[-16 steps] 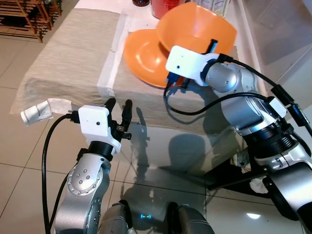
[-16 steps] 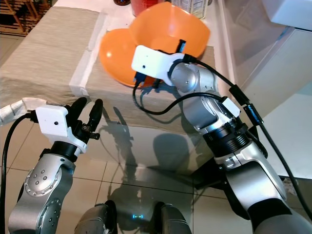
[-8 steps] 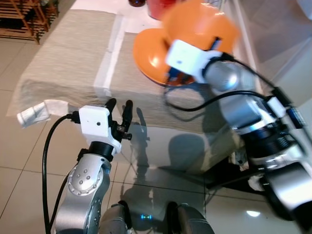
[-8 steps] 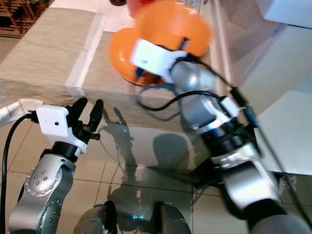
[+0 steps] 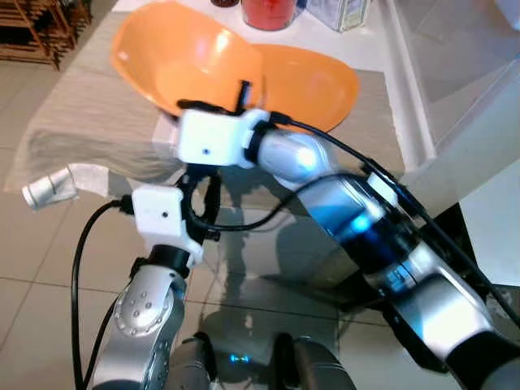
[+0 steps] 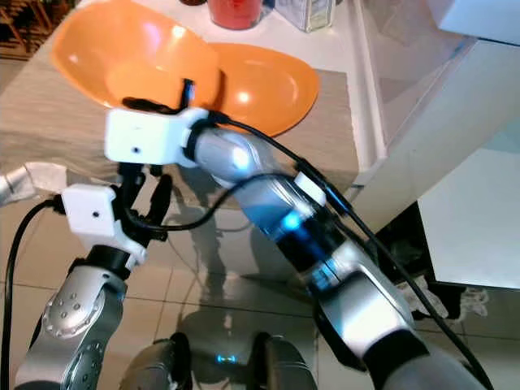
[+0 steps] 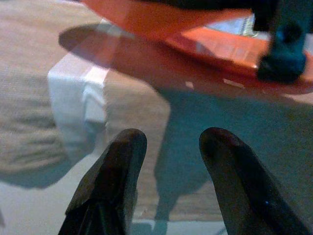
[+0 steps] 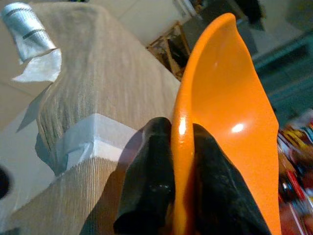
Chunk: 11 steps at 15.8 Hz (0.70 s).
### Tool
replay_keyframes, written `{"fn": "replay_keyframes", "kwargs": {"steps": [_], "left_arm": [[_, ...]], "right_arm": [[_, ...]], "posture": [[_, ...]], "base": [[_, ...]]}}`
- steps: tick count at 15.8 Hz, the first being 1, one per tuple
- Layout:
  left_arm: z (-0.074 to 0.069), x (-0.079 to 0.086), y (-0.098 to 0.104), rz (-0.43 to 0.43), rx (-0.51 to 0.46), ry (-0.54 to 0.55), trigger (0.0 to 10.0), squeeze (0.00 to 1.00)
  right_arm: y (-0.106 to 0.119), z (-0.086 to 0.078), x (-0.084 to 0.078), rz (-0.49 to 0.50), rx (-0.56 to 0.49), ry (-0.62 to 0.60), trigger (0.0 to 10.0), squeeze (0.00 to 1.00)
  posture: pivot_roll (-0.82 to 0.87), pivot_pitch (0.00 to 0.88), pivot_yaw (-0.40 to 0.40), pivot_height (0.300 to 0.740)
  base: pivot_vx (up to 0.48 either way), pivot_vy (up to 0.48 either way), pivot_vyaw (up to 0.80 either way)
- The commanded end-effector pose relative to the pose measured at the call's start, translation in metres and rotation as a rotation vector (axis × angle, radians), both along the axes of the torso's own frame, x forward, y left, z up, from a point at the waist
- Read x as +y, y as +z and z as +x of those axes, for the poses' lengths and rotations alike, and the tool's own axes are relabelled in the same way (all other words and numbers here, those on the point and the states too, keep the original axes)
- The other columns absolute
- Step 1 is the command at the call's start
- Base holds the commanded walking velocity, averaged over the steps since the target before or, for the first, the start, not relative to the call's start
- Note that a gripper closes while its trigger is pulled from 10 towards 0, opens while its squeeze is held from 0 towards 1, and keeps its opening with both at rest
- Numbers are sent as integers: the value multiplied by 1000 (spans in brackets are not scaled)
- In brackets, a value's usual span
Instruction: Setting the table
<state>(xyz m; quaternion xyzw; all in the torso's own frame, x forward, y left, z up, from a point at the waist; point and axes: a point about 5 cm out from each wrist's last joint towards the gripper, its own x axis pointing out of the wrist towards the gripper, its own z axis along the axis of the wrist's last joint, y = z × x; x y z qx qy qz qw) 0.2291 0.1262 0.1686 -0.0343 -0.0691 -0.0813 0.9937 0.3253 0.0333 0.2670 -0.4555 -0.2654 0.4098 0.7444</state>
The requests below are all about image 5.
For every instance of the brown wooden rack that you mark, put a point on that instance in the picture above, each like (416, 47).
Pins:
(36, 28)

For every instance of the red drinking cup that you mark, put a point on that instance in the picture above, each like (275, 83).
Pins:
(268, 12)

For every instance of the deep orange plastic bowl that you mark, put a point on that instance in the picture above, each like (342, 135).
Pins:
(175, 53)

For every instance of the grey robot leg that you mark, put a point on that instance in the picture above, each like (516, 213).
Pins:
(191, 366)
(317, 366)

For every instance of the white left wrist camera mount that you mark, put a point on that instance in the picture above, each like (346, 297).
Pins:
(162, 213)

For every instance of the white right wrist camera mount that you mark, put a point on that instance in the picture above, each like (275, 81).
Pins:
(213, 138)

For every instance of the grey woven table runner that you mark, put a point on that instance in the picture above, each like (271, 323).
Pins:
(89, 114)

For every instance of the white cabinet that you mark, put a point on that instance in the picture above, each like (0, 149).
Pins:
(455, 97)

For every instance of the grey left robot leg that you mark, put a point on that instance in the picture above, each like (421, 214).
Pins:
(191, 366)

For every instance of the silver metal tube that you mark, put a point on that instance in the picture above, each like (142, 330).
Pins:
(47, 188)

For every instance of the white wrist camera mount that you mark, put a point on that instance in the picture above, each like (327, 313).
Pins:
(162, 213)
(213, 138)

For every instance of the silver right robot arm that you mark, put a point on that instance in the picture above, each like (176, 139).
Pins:
(382, 244)

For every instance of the clear glass jar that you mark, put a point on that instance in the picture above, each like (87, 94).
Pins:
(340, 11)

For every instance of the grey right robot leg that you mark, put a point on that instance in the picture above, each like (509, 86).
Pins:
(317, 366)

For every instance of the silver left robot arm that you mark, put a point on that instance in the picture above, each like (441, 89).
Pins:
(146, 317)

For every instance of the shallow orange plastic plate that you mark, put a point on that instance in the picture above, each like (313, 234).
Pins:
(313, 85)

